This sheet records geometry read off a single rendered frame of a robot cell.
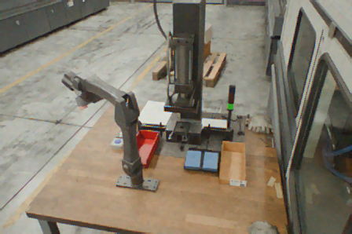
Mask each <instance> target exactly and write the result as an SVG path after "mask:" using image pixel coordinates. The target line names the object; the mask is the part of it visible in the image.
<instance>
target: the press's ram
mask: <svg viewBox="0 0 352 234"><path fill-rule="evenodd" d="M195 89H196V86H194V87H193V88H192V93H191V94H188V93H178V95H177V96H176V98H170V99H169V98H167V100H166V103H165V104H164V106H163V111H164V112H171V113H184V114H190V115H196V113H197V111H198V107H199V100H194V99H193V94H194V91H195Z"/></svg>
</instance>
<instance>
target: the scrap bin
mask: <svg viewBox="0 0 352 234"><path fill-rule="evenodd" d="M159 142H160V132H156V131H145V130H139V131H138V133H137V148H138V152H139V154H140V156H141V162H142V163H143V165H144V167H145V169H148V168H149V164H150V162H151V160H152V157H153V155H154V153H155V150H156V147H157V145H158V143H159Z"/></svg>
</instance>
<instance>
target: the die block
mask: <svg viewBox="0 0 352 234"><path fill-rule="evenodd" d="M170 134H172V132H167V131H166V142H173V143H177V142H178V137H179V135H184V133H175V134H174V138H173V140H169V136H170ZM187 136H189V144H192V145H200V142H201V140H202V131H201V134H200V135H199V134H189V133H187Z"/></svg>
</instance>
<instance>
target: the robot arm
mask: <svg viewBox="0 0 352 234"><path fill-rule="evenodd" d="M61 82H62V83H63V84H64V85H65V86H66V87H68V88H69V89H70V90H71V91H75V94H76V95H77V98H75V100H76V104H77V105H78V106H79V109H80V111H82V110H83V109H86V108H88V107H87V105H88V104H91V103H93V104H95V103H97V102H98V101H101V100H104V99H105V100H107V101H108V102H110V103H111V104H112V105H114V106H115V117H114V118H115V123H116V125H117V126H119V127H120V129H121V131H122V138H123V158H122V168H123V171H124V173H125V174H127V175H123V174H121V175H120V176H119V178H118V180H117V182H116V183H115V184H116V186H117V187H125V188H132V189H140V190H144V191H151V192H154V191H156V188H157V186H158V184H159V180H156V179H151V178H144V176H143V171H142V170H143V169H144V168H145V167H144V165H143V163H142V162H141V156H140V154H139V152H138V143H137V126H138V117H139V116H140V110H139V108H138V103H137V98H136V97H135V94H134V93H133V92H132V91H129V92H128V93H126V92H125V91H121V90H118V89H116V88H115V87H113V86H110V85H109V84H107V83H106V82H104V81H103V80H101V79H100V78H99V77H98V76H97V75H96V74H95V73H93V72H92V71H89V70H87V71H84V72H83V73H82V72H80V73H78V74H77V75H76V74H75V73H74V72H73V71H69V72H67V73H64V77H63V78H62V79H61ZM127 98H128V100H127ZM126 103H127V105H126ZM84 106H86V107H84Z"/></svg>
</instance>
